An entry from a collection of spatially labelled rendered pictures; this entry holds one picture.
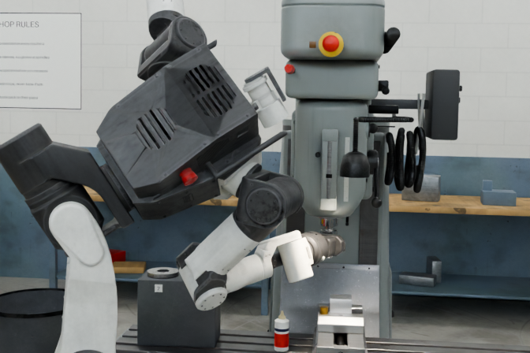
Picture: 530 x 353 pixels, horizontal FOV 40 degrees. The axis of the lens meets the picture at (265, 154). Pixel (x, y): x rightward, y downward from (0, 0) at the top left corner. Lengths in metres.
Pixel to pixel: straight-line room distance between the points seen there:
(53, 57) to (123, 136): 5.26
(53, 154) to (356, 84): 0.79
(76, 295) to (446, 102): 1.21
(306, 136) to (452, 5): 4.48
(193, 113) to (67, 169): 0.29
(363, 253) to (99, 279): 1.09
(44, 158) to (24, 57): 5.32
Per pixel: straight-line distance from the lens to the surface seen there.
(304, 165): 1.94
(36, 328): 3.62
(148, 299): 2.09
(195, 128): 1.46
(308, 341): 2.17
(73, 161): 1.56
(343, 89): 1.89
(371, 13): 1.81
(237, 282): 1.75
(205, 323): 2.08
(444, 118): 2.23
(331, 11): 1.81
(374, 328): 2.38
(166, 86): 1.51
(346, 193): 1.94
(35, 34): 6.83
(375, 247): 2.43
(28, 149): 1.56
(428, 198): 5.74
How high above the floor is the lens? 1.62
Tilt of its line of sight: 4 degrees down
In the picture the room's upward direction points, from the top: 1 degrees clockwise
